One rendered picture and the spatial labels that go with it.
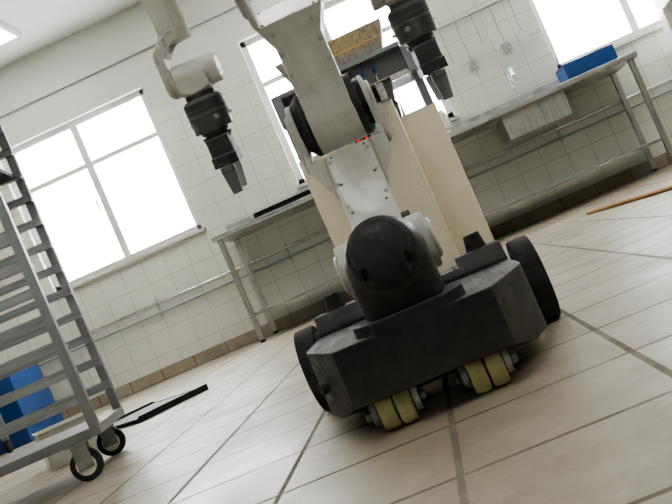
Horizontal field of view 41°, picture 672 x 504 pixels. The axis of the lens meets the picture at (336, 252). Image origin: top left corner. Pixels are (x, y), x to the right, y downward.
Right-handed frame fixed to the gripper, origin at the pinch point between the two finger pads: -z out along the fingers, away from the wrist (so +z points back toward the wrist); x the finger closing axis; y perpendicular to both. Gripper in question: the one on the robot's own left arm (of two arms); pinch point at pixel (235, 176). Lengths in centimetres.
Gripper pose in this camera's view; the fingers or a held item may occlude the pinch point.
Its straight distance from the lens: 196.7
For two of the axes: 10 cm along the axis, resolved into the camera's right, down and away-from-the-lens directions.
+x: 0.0, -2.0, 9.8
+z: -3.8, -9.1, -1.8
